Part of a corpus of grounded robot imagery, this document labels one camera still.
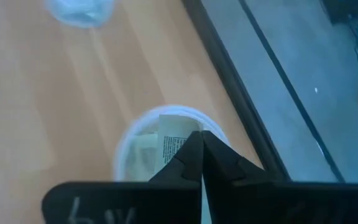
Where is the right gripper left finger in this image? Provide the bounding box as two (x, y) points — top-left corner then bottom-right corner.
(41, 130), (204, 224)

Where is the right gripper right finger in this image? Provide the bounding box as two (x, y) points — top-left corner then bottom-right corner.
(201, 129), (358, 224)

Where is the pale green stevia packet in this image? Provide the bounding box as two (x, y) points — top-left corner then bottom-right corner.
(134, 133), (160, 182)
(154, 114), (205, 175)

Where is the clear plastic cup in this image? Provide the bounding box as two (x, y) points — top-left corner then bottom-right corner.
(112, 105), (233, 183)
(44, 0), (117, 29)

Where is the black floor equipment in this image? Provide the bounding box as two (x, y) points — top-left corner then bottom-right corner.
(320, 0), (358, 24)

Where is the black aluminium table frame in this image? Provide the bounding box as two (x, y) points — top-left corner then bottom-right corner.
(181, 0), (291, 182)

